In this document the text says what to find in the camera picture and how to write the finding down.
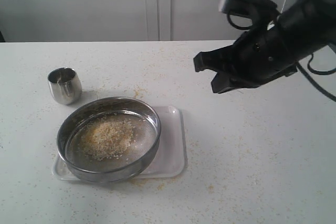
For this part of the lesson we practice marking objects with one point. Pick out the stainless steel cup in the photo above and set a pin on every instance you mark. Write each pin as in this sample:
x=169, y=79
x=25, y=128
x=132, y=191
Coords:
x=65, y=86

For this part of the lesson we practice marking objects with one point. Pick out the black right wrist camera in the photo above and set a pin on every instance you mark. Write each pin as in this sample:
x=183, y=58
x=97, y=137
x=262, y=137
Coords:
x=260, y=12

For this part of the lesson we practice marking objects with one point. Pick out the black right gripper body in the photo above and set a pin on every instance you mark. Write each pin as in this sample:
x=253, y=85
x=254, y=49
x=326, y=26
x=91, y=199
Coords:
x=261, y=56

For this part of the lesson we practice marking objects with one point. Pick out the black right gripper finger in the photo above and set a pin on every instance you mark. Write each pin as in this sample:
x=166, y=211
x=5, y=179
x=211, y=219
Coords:
x=218, y=60
x=224, y=82

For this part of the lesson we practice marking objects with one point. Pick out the white cabinet doors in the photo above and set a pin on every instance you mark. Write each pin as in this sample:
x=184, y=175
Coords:
x=115, y=20

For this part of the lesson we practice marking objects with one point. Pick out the yellow white grain pile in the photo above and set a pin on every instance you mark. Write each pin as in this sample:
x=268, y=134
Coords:
x=106, y=139

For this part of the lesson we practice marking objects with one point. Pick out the round steel mesh sieve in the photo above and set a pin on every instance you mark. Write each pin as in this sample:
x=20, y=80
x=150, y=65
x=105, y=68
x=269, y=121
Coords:
x=141, y=153

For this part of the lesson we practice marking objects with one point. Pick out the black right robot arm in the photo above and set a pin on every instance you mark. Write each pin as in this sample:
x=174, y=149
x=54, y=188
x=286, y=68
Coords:
x=315, y=24

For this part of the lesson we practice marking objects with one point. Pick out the white plastic tray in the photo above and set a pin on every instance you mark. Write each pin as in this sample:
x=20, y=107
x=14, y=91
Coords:
x=170, y=158

